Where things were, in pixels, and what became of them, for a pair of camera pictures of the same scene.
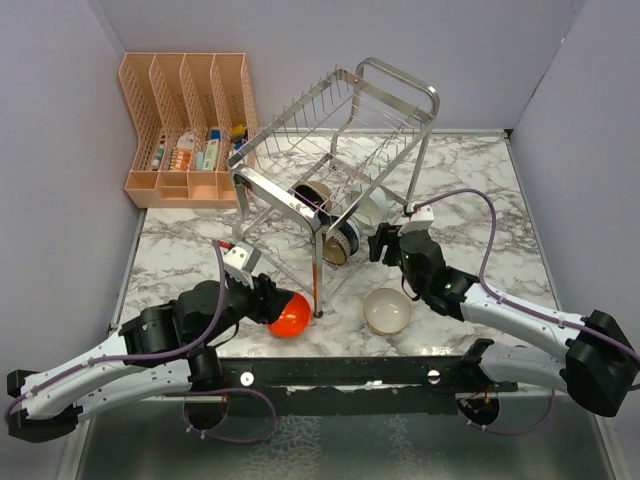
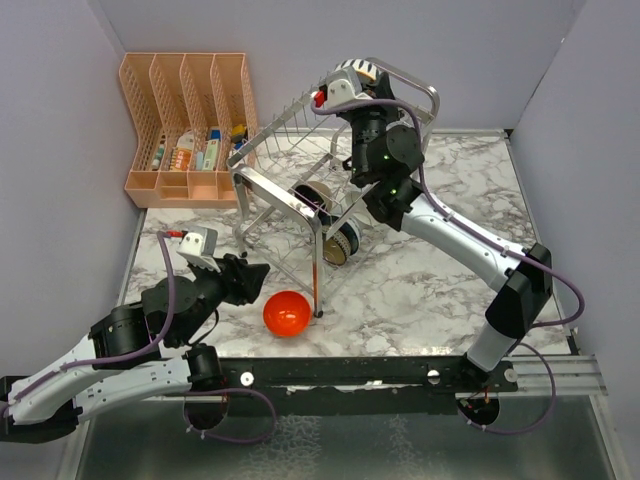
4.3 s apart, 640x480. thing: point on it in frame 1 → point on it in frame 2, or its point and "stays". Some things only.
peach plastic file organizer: x=190 y=112 stays
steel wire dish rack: x=340 y=160 stays
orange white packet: x=184 y=151 stays
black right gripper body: x=417 y=287 → x=367 y=125
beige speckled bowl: x=386 y=311 → x=360 y=66
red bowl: x=294 y=317 stays
